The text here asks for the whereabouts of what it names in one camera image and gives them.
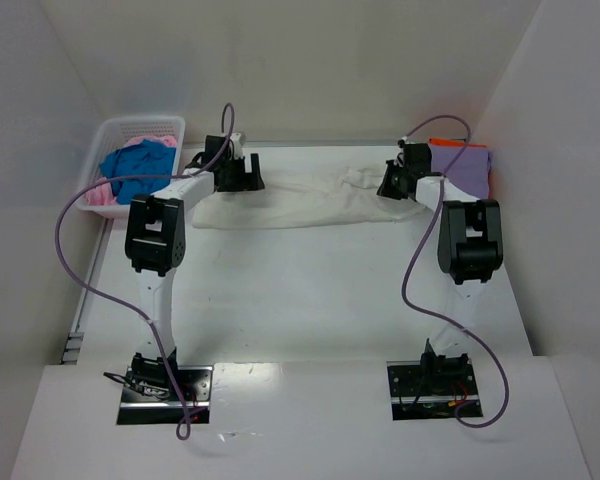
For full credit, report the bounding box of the white t shirt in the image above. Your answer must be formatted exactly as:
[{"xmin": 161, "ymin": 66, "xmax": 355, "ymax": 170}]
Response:
[{"xmin": 189, "ymin": 166, "xmax": 424, "ymax": 230}]

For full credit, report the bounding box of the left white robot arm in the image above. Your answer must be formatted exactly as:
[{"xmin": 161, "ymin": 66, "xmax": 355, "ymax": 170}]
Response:
[{"xmin": 125, "ymin": 132, "xmax": 264, "ymax": 394}]

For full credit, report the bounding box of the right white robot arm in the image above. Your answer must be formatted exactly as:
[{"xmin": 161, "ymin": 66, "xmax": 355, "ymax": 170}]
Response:
[{"xmin": 377, "ymin": 138, "xmax": 504, "ymax": 327}]

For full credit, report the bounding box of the folded orange t shirt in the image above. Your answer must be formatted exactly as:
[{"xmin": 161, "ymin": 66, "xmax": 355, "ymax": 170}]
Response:
[{"xmin": 428, "ymin": 137, "xmax": 488, "ymax": 149}]

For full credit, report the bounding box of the folded purple t shirt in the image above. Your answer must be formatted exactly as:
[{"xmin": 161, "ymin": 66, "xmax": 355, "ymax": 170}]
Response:
[{"xmin": 428, "ymin": 143, "xmax": 491, "ymax": 199}]

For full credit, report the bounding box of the blue t shirt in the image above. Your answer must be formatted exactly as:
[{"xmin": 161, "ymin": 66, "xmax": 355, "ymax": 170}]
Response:
[{"xmin": 99, "ymin": 139, "xmax": 176, "ymax": 205}]

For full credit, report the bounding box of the white plastic basket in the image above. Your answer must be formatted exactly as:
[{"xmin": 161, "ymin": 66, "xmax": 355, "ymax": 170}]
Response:
[{"xmin": 76, "ymin": 115, "xmax": 185, "ymax": 218}]

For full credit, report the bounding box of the pink t shirt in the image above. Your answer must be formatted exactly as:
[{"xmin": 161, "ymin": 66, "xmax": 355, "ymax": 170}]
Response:
[{"xmin": 85, "ymin": 135, "xmax": 178, "ymax": 206}]

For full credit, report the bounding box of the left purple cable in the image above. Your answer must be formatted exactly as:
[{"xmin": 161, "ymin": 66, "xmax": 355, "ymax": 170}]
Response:
[{"xmin": 53, "ymin": 102, "xmax": 239, "ymax": 441}]

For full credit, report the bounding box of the purple cable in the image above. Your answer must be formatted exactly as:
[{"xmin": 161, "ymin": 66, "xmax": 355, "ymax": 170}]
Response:
[
  {"xmin": 400, "ymin": 115, "xmax": 511, "ymax": 427},
  {"xmin": 53, "ymin": 102, "xmax": 239, "ymax": 441}
]

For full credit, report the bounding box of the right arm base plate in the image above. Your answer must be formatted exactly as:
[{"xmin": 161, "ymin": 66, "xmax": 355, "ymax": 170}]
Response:
[{"xmin": 386, "ymin": 362, "xmax": 483, "ymax": 421}]

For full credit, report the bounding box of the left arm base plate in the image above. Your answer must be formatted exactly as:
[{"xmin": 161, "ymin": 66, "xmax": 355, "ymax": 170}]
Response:
[{"xmin": 117, "ymin": 364, "xmax": 215, "ymax": 426}]

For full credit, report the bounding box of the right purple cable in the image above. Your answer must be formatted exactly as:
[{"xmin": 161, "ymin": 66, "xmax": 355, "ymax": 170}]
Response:
[{"xmin": 400, "ymin": 115, "xmax": 511, "ymax": 427}]

